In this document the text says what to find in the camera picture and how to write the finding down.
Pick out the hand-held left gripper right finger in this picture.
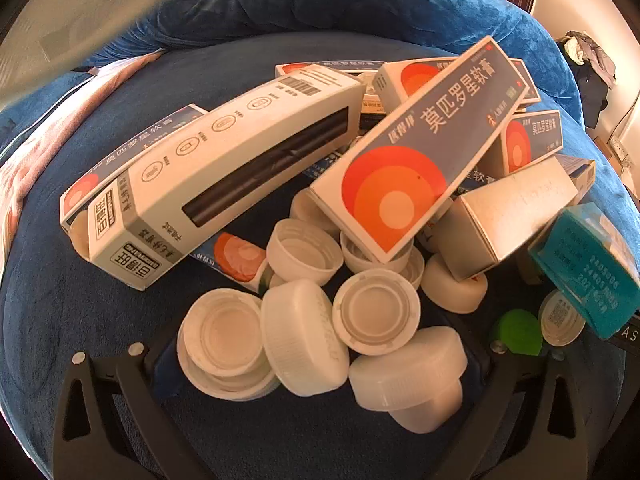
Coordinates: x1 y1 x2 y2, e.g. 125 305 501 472
440 337 591 480

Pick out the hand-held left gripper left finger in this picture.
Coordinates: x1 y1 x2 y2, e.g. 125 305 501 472
52 342 216 480

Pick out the teal carton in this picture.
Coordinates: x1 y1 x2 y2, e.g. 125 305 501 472
529 202 640 339

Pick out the narrow gold medicine box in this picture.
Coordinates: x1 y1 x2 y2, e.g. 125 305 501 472
432 155 581 282

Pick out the green bottle cap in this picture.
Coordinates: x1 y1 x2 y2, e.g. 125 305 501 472
491 309 544 356

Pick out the pile of white bottle caps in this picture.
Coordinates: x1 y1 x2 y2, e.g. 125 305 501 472
176 187 587 435

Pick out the pink white printed cloth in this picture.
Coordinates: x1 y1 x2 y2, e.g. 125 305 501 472
0 50 168 271

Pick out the white toothbrush carton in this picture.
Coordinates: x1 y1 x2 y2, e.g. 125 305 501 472
87 67 368 291

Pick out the heap of clothes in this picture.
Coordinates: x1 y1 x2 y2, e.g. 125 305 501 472
556 30 617 130

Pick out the pile of blue orange cartons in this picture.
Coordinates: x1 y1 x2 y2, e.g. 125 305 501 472
60 35 596 293

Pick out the blue pillow with white piping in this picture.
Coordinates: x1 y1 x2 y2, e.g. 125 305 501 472
0 57 151 156

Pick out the dark blue velvet duvet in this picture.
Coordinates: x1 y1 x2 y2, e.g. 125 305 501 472
82 0 586 128

